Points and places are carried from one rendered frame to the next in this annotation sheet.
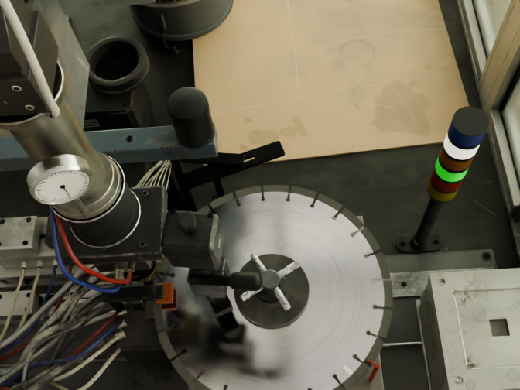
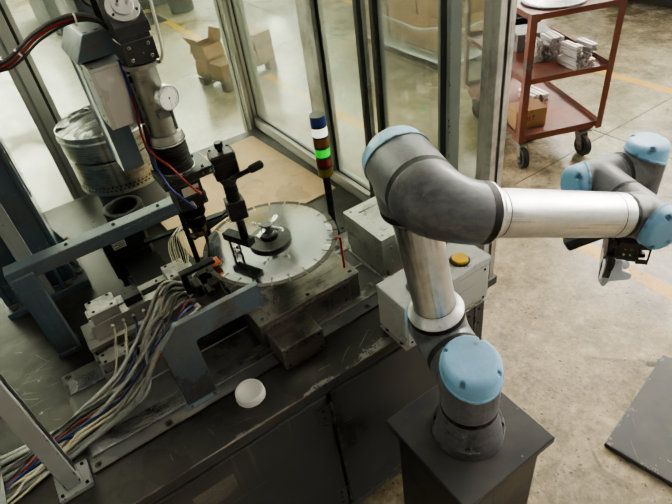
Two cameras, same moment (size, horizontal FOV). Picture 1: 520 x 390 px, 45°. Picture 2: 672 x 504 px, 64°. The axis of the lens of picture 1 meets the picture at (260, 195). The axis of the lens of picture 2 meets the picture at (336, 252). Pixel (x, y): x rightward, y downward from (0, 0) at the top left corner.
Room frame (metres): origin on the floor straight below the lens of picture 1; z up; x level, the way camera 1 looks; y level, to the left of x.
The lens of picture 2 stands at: (-0.74, 0.49, 1.80)
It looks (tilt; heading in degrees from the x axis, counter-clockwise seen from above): 39 degrees down; 326
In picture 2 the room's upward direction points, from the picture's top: 9 degrees counter-clockwise
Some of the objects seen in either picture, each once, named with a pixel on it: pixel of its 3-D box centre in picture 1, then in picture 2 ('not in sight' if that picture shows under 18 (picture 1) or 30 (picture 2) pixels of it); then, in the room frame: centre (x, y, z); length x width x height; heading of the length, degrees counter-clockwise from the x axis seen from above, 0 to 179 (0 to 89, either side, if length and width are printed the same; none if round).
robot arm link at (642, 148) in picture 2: not in sight; (640, 165); (-0.37, -0.47, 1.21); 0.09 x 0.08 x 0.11; 67
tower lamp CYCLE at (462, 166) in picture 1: (457, 152); (320, 140); (0.41, -0.28, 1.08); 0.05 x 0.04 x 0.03; 175
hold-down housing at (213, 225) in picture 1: (200, 255); (228, 181); (0.27, 0.08, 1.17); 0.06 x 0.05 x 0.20; 76
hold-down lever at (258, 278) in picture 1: (225, 265); (243, 167); (0.24, 0.05, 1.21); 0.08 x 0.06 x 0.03; 85
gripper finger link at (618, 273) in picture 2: not in sight; (615, 274); (-0.38, -0.46, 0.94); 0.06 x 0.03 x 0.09; 34
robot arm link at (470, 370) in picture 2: not in sight; (468, 377); (-0.33, -0.04, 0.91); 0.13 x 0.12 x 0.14; 157
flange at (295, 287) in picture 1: (271, 288); (269, 236); (0.29, 0.00, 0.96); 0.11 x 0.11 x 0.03
